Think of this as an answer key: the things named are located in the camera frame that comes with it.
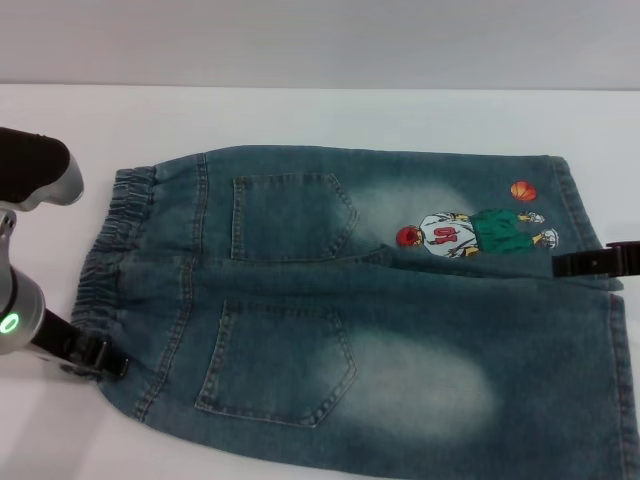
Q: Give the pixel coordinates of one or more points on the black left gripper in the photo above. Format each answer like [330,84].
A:
[57,340]

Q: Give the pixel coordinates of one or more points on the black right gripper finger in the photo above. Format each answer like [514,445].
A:
[595,264]

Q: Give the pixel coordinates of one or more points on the blue denim shorts with cartoon print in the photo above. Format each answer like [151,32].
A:
[350,325]

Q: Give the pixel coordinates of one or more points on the left wrist camera black silver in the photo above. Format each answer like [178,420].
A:
[30,165]

